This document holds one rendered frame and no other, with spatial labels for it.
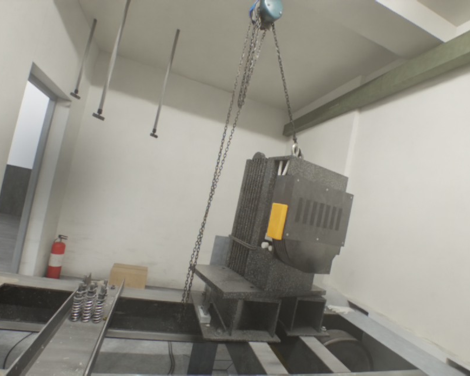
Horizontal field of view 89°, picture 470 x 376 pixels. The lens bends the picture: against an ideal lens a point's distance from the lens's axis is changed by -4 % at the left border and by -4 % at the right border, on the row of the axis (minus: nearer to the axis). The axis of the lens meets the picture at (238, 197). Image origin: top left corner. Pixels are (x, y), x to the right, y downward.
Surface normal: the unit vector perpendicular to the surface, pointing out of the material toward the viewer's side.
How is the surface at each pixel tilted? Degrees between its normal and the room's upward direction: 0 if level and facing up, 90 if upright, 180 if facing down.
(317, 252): 90
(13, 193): 90
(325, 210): 90
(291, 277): 90
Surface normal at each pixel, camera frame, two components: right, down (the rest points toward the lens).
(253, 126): 0.29, 0.03
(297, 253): 0.52, 0.08
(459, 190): -0.93, -0.21
